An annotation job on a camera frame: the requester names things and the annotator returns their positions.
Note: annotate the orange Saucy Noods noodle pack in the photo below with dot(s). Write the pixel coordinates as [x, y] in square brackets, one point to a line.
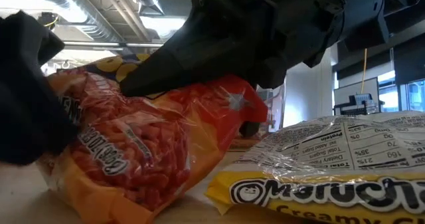
[149, 144]

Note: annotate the long ceiling light bar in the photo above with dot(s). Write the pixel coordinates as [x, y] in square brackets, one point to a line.
[93, 43]

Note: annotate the yellow creamy chicken noodle pack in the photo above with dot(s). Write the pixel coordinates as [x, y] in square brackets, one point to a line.
[332, 144]

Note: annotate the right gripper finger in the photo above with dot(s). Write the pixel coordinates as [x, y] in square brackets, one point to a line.
[199, 58]
[249, 129]

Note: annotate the black desk equipment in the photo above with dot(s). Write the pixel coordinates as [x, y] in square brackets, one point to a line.
[352, 108]

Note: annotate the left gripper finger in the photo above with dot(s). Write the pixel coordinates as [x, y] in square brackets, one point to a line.
[30, 117]

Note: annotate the white board panel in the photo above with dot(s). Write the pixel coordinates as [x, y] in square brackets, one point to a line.
[355, 87]

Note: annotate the silver spiral air duct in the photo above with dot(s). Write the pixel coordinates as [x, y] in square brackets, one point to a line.
[99, 21]

